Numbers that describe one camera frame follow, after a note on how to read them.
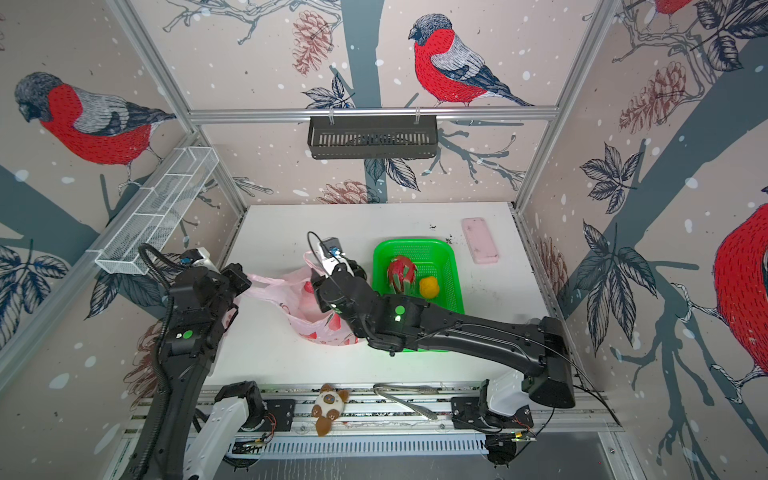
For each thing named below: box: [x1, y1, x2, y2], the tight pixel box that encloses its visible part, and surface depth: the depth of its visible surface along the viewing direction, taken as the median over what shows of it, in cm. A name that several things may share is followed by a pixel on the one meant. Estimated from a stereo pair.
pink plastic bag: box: [245, 251, 362, 346], surface depth 75 cm
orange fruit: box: [420, 276, 440, 299], surface depth 94 cm
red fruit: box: [387, 255, 418, 295], surface depth 94 cm
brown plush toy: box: [311, 383, 349, 437], surface depth 74 cm
